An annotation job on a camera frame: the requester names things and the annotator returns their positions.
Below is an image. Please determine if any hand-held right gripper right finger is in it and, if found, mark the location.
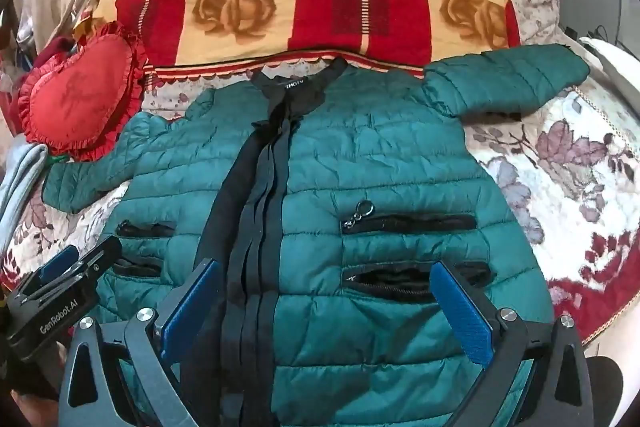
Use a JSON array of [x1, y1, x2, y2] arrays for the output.
[[430, 261, 596, 427]]

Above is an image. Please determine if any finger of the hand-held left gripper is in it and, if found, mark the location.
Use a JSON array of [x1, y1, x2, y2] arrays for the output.
[[75, 236, 124, 280], [35, 244, 81, 285]]

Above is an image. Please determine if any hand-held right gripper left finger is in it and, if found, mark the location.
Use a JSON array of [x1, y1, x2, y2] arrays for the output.
[[59, 258, 223, 427]]

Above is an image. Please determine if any teal quilted puffer jacket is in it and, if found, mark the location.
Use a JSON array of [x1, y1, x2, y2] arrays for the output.
[[42, 44, 593, 427]]

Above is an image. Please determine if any light grey folded cloth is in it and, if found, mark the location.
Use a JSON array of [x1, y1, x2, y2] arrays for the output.
[[0, 143, 51, 253]]

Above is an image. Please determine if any red heart-shaped frilled pillow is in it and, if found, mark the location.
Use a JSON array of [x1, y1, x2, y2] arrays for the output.
[[17, 21, 151, 162]]

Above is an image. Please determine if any white red floral blanket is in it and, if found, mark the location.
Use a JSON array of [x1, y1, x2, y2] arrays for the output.
[[0, 0, 640, 358]]

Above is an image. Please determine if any dark red cloth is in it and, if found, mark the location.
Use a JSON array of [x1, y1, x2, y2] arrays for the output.
[[32, 34, 83, 72]]

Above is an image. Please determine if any white pillow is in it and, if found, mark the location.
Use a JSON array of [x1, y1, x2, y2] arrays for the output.
[[577, 36, 640, 118]]

